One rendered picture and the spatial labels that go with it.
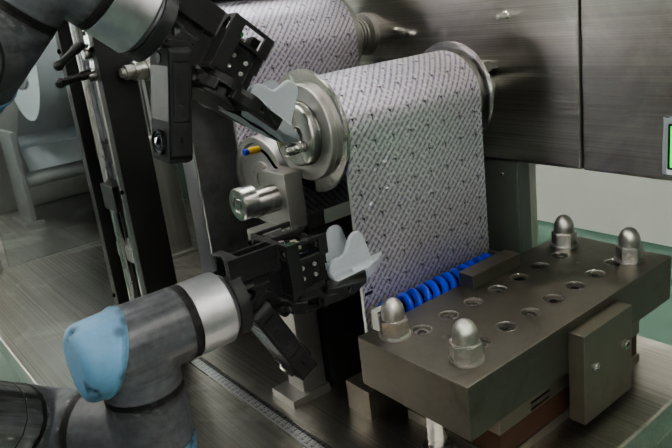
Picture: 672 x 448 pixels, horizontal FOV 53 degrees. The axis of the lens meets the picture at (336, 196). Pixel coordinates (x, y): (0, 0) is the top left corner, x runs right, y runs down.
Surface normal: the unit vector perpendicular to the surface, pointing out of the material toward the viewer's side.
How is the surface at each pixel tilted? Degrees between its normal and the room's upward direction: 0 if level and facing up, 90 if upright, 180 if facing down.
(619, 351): 90
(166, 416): 90
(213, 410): 0
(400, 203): 90
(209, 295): 44
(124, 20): 111
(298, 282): 90
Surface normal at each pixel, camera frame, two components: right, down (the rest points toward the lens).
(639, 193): -0.77, 0.26
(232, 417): -0.11, -0.95
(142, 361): 0.61, 0.21
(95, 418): -0.25, -0.54
